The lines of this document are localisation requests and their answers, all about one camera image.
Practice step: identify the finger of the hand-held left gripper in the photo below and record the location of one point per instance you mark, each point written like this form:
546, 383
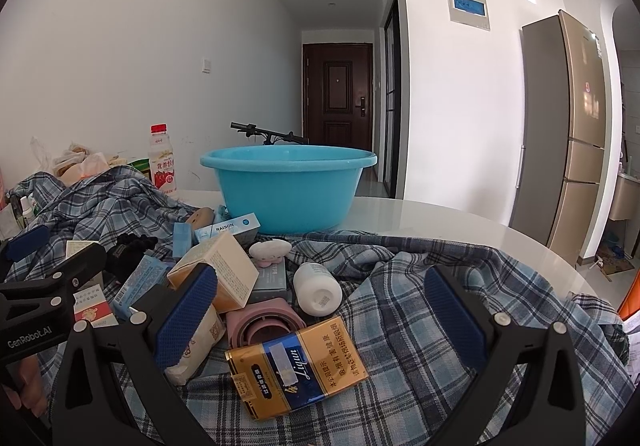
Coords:
27, 242
75, 266

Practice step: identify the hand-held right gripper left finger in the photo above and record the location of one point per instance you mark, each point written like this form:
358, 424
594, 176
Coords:
185, 316

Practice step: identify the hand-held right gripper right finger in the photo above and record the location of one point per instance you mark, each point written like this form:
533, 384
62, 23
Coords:
455, 311

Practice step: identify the white plastic bottle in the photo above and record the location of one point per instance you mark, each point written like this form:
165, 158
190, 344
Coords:
317, 291

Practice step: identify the blue plastic basin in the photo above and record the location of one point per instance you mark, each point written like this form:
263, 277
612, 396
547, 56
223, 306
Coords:
285, 196

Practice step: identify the person's left hand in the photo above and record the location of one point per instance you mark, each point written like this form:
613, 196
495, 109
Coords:
25, 381

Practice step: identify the cream booklet card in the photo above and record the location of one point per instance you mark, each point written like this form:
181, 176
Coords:
80, 250

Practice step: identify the small white dropper bottle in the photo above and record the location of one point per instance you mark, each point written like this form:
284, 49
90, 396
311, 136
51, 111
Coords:
27, 211

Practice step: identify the white pink-printed sachet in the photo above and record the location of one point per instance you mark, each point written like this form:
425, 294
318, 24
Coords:
200, 351

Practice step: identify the red white cigarette pack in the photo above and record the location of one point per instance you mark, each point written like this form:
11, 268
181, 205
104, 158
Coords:
95, 308

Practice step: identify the light blue packet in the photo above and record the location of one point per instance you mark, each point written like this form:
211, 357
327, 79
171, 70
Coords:
182, 241
142, 283

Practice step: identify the blue plaid cloth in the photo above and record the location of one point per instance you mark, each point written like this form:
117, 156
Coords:
400, 306

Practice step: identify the black fabric hair band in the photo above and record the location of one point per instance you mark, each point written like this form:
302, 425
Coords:
130, 253

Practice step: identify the cream carton box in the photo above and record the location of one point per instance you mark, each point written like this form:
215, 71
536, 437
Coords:
230, 261

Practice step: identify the grey box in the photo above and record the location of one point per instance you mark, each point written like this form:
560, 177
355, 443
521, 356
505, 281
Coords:
272, 283

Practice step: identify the pile of plastic bags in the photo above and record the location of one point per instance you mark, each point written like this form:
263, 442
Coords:
80, 160

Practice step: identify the light blue cigarette pack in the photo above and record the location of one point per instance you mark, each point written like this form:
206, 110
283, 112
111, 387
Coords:
230, 226

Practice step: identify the tan round disc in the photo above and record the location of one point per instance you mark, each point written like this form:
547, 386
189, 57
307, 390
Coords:
201, 216

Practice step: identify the white plush toy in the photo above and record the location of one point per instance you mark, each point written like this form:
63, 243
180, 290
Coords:
270, 251

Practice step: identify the gold blue cigarette pack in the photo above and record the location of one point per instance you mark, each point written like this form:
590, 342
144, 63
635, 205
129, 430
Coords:
295, 366

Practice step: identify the red-capped milk drink bottle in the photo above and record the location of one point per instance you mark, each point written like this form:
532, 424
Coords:
162, 165

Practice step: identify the brown doormat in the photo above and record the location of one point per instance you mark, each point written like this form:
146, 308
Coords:
615, 261

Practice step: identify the orange item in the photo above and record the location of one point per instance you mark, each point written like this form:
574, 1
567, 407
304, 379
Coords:
631, 308

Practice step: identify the black bicycle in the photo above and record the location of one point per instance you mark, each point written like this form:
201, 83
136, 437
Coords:
270, 133

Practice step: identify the white sink cabinet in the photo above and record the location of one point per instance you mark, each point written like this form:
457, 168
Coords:
625, 196

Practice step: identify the black framed glass door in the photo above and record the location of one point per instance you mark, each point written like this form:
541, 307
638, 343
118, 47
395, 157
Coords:
393, 100

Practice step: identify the gold refrigerator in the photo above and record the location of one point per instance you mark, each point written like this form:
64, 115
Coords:
575, 125

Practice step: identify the dark brown entrance door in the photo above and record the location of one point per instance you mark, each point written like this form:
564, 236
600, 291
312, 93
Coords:
337, 95

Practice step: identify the white light switch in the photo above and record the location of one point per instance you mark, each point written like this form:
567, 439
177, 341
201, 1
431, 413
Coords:
206, 65

